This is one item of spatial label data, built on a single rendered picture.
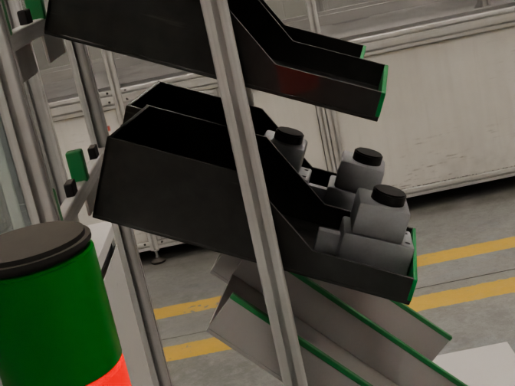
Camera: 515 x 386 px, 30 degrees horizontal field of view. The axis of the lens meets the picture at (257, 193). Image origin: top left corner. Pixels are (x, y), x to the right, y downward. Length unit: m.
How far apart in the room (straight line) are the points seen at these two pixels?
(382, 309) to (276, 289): 0.35
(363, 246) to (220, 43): 0.23
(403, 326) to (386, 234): 0.31
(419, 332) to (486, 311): 2.52
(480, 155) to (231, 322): 4.08
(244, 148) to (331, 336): 0.29
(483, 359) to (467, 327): 2.12
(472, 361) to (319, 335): 0.49
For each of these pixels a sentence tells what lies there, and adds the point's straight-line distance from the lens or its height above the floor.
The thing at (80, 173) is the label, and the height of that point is 1.32.
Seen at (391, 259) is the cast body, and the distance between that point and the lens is 0.85.
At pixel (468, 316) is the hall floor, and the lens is 3.63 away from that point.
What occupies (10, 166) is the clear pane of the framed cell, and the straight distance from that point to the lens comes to 2.14.
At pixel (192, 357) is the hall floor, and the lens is 3.73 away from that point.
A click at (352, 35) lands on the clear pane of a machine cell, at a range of 4.66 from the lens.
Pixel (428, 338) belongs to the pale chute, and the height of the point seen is 1.02.
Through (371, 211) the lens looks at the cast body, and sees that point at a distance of 0.83.
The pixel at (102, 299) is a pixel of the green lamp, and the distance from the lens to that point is 0.38.
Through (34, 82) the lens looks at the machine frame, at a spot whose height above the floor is 1.27.
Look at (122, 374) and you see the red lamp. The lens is 0.39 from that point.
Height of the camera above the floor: 1.51
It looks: 15 degrees down
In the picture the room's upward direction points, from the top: 12 degrees counter-clockwise
